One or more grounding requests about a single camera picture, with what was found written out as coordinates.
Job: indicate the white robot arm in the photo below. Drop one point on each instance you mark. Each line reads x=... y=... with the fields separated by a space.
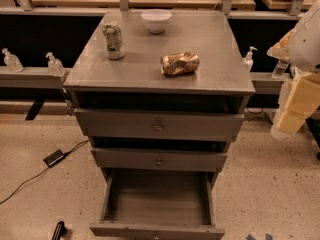
x=310 y=21

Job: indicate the clear pump bottle far left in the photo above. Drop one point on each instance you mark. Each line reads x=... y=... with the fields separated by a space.
x=12 y=61

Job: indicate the grey top drawer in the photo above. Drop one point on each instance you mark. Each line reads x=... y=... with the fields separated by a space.
x=159 y=125

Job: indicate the grey middle drawer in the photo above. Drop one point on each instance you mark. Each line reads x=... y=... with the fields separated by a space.
x=158 y=159

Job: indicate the clear pump bottle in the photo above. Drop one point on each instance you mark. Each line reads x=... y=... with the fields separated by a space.
x=12 y=61
x=248 y=59
x=55 y=66

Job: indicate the grey wooden drawer cabinet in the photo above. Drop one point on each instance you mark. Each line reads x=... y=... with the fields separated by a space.
x=221 y=85

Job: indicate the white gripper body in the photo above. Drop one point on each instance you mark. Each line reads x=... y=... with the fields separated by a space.
x=306 y=49

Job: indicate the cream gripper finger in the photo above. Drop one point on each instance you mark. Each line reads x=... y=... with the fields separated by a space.
x=304 y=97
x=286 y=124

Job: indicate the white ceramic bowl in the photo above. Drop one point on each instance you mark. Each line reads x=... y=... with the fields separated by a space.
x=156 y=20

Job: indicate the grey open bottom drawer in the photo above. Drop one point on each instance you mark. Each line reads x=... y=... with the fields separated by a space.
x=158 y=205

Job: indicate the black power adapter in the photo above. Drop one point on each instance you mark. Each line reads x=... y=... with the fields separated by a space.
x=54 y=158

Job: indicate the clear pump bottle right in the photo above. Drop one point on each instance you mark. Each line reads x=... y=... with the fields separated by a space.
x=248 y=59

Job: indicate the black cylindrical object on floor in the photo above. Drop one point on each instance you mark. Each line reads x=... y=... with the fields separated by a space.
x=59 y=231

